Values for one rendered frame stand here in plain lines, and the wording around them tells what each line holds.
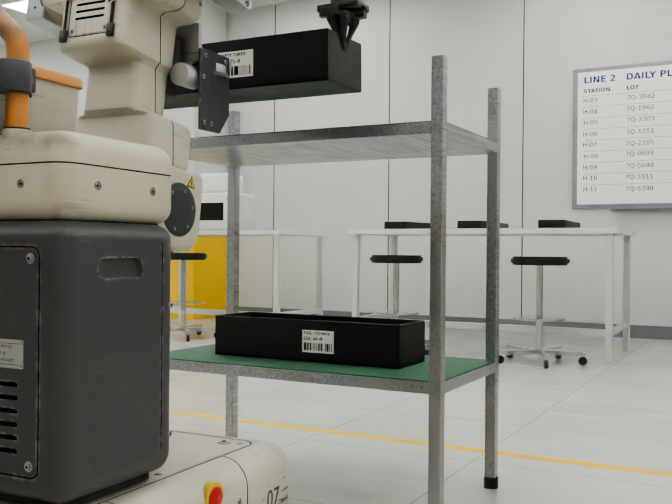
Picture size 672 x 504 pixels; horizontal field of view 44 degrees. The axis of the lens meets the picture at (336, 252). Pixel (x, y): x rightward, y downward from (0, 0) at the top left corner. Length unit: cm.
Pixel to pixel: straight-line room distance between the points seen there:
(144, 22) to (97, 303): 63
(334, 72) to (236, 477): 88
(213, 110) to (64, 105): 38
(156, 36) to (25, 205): 56
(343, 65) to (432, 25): 555
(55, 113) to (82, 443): 52
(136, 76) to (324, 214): 605
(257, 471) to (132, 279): 46
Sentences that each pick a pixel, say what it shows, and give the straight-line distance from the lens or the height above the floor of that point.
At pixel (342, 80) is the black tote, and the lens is 186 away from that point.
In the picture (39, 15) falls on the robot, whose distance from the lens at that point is 184.
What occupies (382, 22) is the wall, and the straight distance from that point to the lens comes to 761.
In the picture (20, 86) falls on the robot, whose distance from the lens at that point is 126.
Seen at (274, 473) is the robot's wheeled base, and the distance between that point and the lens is 158.
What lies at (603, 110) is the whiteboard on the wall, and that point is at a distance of 682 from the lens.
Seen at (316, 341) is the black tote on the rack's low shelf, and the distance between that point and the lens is 220.
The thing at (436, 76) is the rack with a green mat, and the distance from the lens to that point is 194.
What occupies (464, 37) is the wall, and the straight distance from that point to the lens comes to 727.
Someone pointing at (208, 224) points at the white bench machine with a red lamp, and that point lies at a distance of 661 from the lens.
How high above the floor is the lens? 65
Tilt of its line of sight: level
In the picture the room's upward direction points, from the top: straight up
